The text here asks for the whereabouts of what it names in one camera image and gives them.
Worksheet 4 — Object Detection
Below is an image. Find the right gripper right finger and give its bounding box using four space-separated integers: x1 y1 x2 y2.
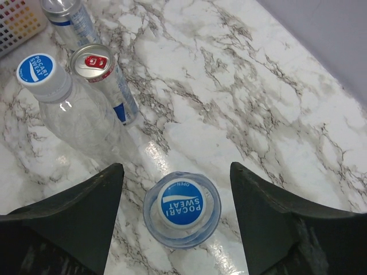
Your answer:
230 162 366 274

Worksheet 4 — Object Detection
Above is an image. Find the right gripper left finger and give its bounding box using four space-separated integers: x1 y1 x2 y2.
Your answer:
1 163 124 274

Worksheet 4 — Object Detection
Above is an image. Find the blue labelled plastic bottle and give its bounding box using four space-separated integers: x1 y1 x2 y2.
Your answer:
143 171 221 249

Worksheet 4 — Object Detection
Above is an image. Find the blue bottle cap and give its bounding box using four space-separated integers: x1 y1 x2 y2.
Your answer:
157 177 206 230
17 53 72 102

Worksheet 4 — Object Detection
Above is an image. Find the clear unlabelled plastic bottle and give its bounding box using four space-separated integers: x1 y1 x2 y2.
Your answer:
15 53 135 164

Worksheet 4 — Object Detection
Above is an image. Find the upright energy drink can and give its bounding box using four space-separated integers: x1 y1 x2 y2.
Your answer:
70 44 139 125

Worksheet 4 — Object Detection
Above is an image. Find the upside-down energy drink can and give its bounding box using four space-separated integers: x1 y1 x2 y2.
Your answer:
40 0 101 52

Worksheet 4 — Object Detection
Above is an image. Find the white fruit basket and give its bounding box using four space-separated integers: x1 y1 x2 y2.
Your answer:
0 0 48 57

